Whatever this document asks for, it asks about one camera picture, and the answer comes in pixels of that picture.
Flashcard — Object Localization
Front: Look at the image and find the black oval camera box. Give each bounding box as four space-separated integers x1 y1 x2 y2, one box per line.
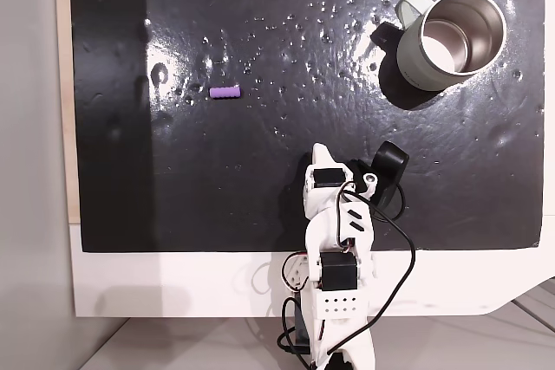
371 140 411 220

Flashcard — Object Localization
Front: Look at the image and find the pale green steel mug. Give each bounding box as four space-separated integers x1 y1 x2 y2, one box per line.
393 0 507 90

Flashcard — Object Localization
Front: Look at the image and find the purple pen grip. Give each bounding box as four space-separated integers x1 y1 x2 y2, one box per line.
209 85 241 101

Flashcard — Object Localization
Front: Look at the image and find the black rubber mat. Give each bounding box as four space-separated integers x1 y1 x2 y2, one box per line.
69 0 545 253

